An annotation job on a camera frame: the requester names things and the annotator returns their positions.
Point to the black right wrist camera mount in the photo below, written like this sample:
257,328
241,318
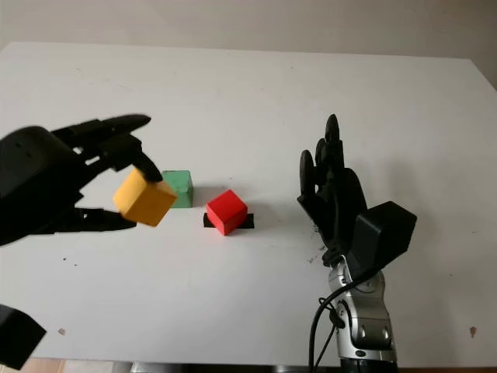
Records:
384,237

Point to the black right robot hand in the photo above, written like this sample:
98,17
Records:
341,206

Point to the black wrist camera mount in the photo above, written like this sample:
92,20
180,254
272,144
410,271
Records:
17,338
384,237

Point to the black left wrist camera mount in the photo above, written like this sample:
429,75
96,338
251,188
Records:
17,338

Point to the green wooden cube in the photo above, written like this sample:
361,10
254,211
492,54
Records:
182,186

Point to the red wooden cube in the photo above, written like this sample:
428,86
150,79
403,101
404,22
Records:
227,211

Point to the yellow wooden cube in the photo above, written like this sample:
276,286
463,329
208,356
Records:
143,202

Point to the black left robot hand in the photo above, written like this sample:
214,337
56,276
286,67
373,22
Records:
35,178

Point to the black tape strip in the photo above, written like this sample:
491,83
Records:
249,222

